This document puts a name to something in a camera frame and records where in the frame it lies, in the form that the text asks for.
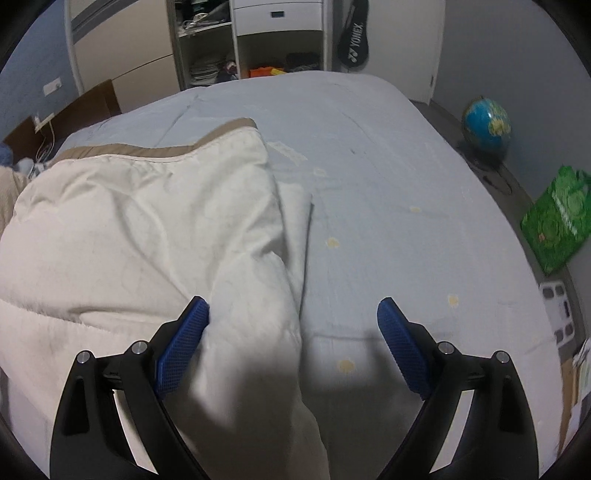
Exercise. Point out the white wall socket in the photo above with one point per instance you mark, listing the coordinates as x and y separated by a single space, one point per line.
52 86

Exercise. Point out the sliding wardrobe door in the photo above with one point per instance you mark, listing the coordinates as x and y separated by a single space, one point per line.
124 46

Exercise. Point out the white puffer jacket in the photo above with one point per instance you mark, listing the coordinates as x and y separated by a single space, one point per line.
138 230

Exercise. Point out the bed with light blue sheet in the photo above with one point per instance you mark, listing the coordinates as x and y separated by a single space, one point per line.
392 161

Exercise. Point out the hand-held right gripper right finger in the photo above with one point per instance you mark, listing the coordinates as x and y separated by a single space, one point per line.
401 348

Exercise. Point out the orange box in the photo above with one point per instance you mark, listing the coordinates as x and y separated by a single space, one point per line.
265 72

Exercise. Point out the brown cardboard box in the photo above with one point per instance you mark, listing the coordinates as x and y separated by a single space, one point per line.
569 397

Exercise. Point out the cream knitted blanket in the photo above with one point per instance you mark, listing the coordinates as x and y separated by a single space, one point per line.
7 194

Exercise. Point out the black racket bag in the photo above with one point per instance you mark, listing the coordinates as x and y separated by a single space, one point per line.
353 41

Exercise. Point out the white drawer unit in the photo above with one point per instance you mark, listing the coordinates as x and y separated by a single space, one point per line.
277 14

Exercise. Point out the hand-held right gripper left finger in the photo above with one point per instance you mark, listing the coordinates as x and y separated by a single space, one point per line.
182 348

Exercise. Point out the white bathroom scale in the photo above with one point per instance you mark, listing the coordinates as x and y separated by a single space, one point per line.
559 314

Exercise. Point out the brown wooden headboard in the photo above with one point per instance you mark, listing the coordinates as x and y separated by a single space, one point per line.
87 104

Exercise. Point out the stack of folded papers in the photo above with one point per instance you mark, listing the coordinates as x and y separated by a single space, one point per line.
205 70

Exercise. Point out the white power strip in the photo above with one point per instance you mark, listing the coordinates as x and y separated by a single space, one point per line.
42 122

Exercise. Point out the white door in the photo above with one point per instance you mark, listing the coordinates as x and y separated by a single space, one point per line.
401 46

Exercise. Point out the blue globe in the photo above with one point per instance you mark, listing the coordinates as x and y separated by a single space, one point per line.
485 124

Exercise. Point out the green printed box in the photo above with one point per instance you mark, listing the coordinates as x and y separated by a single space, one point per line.
558 217

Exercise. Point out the blue cloth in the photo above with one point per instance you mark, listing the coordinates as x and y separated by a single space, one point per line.
4 154

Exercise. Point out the white open shelf unit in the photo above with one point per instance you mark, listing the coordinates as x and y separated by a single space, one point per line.
207 46

